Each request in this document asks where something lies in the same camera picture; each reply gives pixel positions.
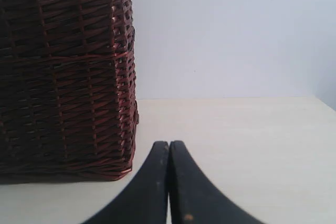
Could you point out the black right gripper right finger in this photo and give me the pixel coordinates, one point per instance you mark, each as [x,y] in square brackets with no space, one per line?
[194,198]

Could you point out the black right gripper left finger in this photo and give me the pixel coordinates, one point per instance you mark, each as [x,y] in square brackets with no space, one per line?
[144,199]

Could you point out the brown wicker basket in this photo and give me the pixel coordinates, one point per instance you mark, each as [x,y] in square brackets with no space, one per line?
[68,107]

